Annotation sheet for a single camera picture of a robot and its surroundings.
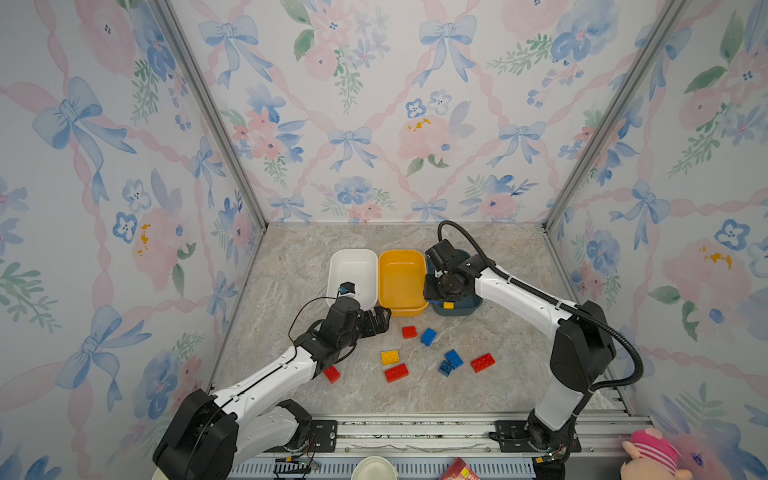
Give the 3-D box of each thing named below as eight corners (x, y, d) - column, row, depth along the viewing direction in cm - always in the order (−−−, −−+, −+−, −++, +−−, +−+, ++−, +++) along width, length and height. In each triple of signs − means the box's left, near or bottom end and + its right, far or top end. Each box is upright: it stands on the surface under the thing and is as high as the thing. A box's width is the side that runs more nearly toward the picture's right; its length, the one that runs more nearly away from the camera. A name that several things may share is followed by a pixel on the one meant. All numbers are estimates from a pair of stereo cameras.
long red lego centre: (388, 384, 84) (388, 382, 82) (383, 373, 86) (383, 370, 84) (409, 375, 86) (410, 372, 84) (405, 364, 88) (405, 362, 86)
